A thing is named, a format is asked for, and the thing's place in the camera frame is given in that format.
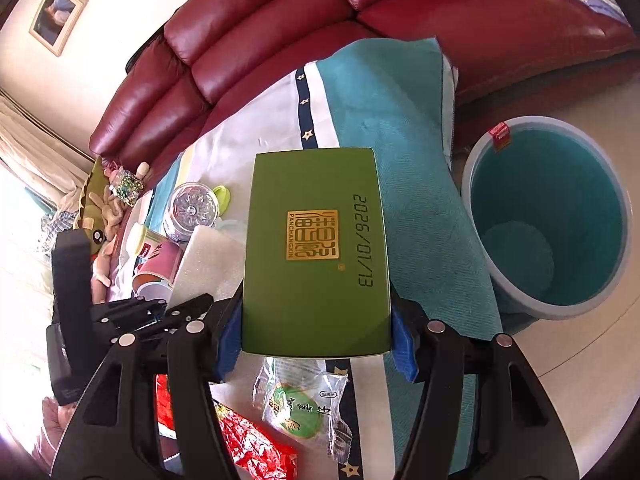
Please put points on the beige plush rabbit toy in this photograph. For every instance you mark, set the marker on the beige plush rabbit toy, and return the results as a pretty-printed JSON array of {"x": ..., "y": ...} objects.
[{"x": 101, "y": 267}]

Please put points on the teal plastic trash bucket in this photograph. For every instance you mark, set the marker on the teal plastic trash bucket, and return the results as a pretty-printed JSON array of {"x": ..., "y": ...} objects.
[{"x": 552, "y": 216}]

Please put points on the red crinkled snack bag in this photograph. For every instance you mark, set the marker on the red crinkled snack bag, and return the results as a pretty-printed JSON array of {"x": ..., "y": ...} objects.
[{"x": 249, "y": 446}]

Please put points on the framed wall picture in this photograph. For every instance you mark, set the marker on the framed wall picture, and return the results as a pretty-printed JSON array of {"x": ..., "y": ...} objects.
[{"x": 54, "y": 21}]

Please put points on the person left hand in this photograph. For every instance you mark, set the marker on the person left hand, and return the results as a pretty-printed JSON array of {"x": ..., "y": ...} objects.
[{"x": 55, "y": 419}]

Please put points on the green dinosaur plush toy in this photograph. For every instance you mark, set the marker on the green dinosaur plush toy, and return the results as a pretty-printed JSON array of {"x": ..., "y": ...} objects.
[{"x": 97, "y": 216}]

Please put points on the green scallion pancake box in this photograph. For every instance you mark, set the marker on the green scallion pancake box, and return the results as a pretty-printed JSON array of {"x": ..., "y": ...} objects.
[{"x": 316, "y": 281}]

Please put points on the green pastry clear wrapper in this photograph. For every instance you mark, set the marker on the green pastry clear wrapper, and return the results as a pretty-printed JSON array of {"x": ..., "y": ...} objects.
[{"x": 302, "y": 400}]

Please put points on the pink paper cup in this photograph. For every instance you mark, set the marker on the pink paper cup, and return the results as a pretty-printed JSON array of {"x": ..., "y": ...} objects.
[{"x": 155, "y": 278}]

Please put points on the clear plastic water bottle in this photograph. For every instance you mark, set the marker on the clear plastic water bottle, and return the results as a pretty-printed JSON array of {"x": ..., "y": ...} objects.
[{"x": 192, "y": 204}]

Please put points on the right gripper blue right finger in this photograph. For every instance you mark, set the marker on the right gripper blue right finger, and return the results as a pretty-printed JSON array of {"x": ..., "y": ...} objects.
[{"x": 403, "y": 348}]

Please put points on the glittery candy packet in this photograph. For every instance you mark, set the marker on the glittery candy packet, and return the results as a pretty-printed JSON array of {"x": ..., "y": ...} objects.
[{"x": 126, "y": 186}]

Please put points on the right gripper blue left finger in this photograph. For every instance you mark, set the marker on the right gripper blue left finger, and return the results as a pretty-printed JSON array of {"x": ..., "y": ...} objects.
[{"x": 229, "y": 345}]

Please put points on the red sticker on bucket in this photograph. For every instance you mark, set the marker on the red sticker on bucket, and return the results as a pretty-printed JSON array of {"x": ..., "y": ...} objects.
[{"x": 500, "y": 136}]

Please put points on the lime green bottle cap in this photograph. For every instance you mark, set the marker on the lime green bottle cap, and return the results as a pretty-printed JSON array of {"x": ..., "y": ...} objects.
[{"x": 223, "y": 197}]

